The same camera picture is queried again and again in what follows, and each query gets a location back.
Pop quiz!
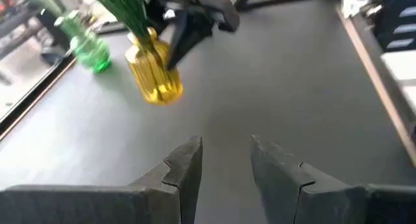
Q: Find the black chair part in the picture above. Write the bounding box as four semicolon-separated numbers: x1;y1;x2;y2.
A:
37;9;74;66

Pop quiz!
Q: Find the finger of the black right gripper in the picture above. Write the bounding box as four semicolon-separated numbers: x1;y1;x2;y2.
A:
167;0;241;71

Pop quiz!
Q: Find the yellow artificial daffodil bunch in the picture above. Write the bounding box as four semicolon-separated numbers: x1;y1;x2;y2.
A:
83;0;152;40

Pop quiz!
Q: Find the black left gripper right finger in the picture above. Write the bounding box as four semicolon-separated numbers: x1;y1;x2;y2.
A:
250;134;416;224

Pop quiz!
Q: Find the yellow ribbed glass vase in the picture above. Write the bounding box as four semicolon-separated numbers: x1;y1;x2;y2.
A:
125;26;185;106

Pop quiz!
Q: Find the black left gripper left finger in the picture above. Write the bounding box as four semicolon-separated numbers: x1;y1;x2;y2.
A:
0;135;203;224

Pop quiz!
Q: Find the green glass vase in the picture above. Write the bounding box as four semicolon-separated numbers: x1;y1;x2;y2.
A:
53;9;113;74

